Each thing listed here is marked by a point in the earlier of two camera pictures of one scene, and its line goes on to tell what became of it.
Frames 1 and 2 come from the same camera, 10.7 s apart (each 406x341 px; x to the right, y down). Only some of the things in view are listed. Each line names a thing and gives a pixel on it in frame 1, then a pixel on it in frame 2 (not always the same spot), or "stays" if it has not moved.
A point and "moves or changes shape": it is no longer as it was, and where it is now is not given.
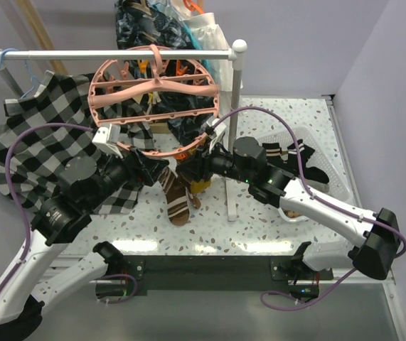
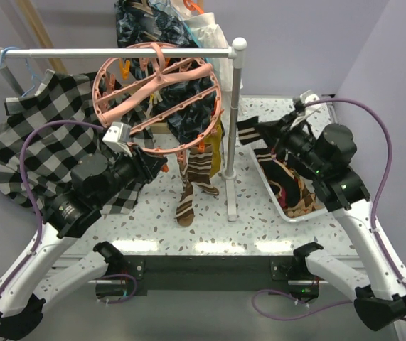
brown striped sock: (195, 200) to (185, 210)
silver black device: (219, 130) to (307, 97)
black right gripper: (198, 169) to (282, 126)
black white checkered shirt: (34, 163) stays
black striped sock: (273, 153) to (247, 130)
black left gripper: (141, 170) stays
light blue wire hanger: (0, 59) stays
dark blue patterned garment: (182, 90) stays
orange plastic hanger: (190, 6) stays
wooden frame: (31, 12) stays
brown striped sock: (177, 198) moves or changes shape
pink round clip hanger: (158, 100) stays
